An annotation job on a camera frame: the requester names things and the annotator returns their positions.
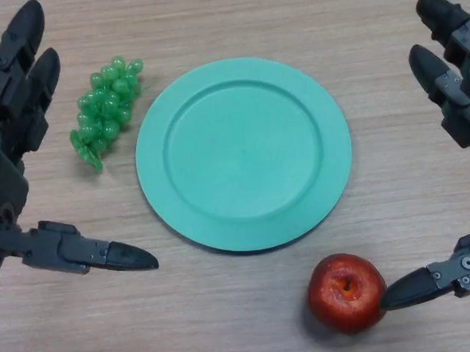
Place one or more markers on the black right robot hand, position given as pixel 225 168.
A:
pixel 464 102

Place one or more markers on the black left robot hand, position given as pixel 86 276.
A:
pixel 0 118

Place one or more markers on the red apple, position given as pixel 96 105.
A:
pixel 346 297

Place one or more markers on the green round plate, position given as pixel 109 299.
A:
pixel 243 155

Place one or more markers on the green grape bunch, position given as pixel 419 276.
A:
pixel 105 108

